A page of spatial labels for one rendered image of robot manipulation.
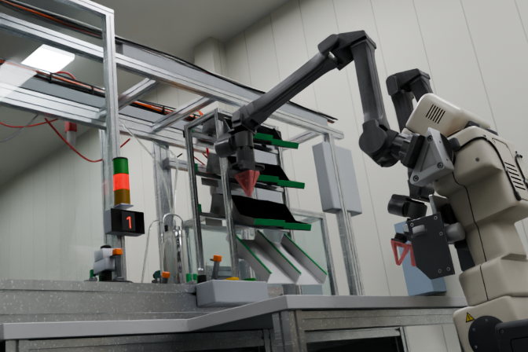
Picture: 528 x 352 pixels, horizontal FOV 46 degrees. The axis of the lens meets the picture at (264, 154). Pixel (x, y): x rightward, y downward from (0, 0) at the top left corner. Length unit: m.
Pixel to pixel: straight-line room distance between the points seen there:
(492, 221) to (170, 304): 0.84
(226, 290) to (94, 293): 0.36
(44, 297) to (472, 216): 1.04
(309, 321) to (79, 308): 0.51
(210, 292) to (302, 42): 4.93
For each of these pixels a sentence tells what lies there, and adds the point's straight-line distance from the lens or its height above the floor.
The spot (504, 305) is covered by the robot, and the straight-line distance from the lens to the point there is 1.61.
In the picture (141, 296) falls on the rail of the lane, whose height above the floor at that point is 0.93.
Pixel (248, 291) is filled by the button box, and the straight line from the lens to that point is 1.73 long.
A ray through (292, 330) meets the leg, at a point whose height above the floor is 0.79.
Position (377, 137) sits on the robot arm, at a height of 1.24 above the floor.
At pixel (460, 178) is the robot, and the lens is 1.64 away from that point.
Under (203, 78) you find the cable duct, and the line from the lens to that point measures 3.09.
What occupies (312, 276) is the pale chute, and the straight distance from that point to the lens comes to 2.25.
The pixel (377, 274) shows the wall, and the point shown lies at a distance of 5.40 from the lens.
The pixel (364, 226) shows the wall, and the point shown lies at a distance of 5.49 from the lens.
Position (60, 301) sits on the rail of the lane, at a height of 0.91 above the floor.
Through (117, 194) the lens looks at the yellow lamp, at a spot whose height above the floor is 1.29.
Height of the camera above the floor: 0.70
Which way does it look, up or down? 20 degrees up
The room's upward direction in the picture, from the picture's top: 8 degrees counter-clockwise
